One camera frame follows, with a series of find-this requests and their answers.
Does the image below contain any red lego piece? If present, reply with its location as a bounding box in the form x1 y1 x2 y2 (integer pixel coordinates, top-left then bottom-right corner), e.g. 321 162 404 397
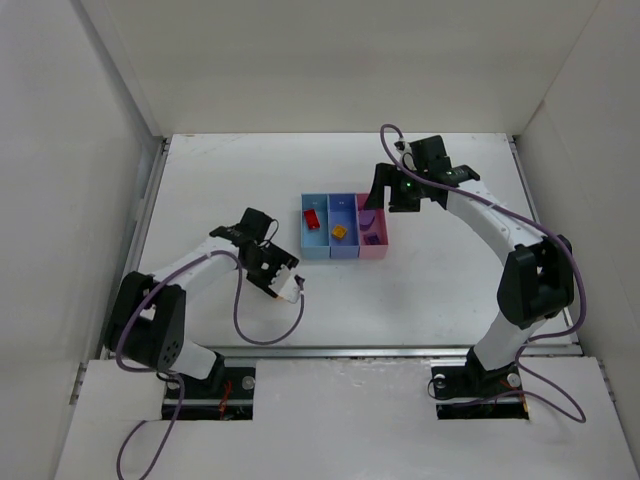
303 209 321 231

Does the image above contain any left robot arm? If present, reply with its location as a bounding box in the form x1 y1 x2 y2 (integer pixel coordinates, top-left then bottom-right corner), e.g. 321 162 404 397
104 208 305 389

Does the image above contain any aluminium rail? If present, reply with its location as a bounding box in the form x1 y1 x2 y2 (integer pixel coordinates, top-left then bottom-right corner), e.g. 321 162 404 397
107 342 584 360

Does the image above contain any light blue container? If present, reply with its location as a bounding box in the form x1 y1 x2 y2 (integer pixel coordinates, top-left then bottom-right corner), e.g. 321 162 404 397
300 193 330 260

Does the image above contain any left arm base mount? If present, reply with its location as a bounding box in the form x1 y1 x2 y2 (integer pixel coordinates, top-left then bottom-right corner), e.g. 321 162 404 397
156 360 256 421

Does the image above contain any pink container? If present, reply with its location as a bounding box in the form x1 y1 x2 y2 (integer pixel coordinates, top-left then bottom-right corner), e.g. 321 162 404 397
356 193 389 260

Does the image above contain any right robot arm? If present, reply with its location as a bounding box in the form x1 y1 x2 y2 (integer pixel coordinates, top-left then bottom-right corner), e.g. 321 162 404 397
364 135 575 403

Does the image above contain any yellow lego piece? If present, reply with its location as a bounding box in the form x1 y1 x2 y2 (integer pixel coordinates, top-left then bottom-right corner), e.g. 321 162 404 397
331 224 348 241

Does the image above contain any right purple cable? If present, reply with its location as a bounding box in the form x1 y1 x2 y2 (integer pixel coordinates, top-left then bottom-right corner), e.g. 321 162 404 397
379 123 587 425

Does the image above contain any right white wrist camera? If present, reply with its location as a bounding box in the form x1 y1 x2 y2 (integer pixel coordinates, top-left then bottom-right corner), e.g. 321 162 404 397
394 141 411 153

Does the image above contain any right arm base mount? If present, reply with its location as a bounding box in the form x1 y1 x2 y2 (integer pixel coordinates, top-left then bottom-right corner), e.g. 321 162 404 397
427 364 529 420

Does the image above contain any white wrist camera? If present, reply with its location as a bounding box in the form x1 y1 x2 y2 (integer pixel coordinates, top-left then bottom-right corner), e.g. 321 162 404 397
394 141 411 153
272 268 304 304

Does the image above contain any small purple lego brick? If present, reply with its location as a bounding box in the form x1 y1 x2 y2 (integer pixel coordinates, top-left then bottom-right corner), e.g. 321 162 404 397
364 233 381 246

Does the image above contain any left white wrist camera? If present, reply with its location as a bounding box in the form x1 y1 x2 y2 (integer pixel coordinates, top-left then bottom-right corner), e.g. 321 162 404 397
272 268 304 304

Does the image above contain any purple lego piece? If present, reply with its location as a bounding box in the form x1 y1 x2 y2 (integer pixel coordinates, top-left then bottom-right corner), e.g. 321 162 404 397
358 209 377 232

